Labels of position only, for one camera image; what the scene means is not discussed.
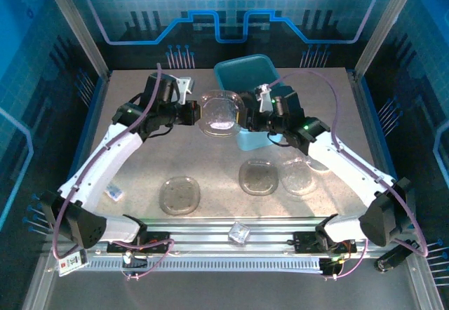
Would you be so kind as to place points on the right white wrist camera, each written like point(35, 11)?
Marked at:
point(263, 96)

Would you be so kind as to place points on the black handheld device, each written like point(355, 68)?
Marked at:
point(393, 259)

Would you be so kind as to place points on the left aluminium frame post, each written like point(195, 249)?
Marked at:
point(77, 26)

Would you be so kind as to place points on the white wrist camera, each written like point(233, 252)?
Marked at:
point(184, 85)
point(263, 96)

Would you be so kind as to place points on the teal plastic bin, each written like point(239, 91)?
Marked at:
point(250, 143)

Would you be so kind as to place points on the aluminium frame post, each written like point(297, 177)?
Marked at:
point(386, 26)
point(77, 26)

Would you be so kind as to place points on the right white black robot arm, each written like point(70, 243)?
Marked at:
point(350, 164)

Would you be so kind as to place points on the clear plastic cube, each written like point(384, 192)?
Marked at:
point(239, 233)

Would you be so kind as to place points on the clear plastic plate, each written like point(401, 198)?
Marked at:
point(296, 178)
point(179, 196)

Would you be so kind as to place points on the right aluminium frame post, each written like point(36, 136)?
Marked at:
point(386, 26)

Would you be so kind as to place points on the white label card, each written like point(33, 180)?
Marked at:
point(72, 263)

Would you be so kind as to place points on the aluminium extrusion rail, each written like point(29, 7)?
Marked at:
point(210, 240)

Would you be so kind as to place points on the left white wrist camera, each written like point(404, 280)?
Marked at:
point(184, 85)

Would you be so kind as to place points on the grey translucent plastic plate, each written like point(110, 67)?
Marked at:
point(258, 176)
point(221, 113)

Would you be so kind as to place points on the small white blue packet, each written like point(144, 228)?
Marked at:
point(114, 192)

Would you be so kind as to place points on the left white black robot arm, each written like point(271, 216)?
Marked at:
point(98, 162)

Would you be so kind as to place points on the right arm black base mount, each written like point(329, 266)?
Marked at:
point(305, 241)

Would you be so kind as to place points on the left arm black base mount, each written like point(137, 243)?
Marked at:
point(158, 243)

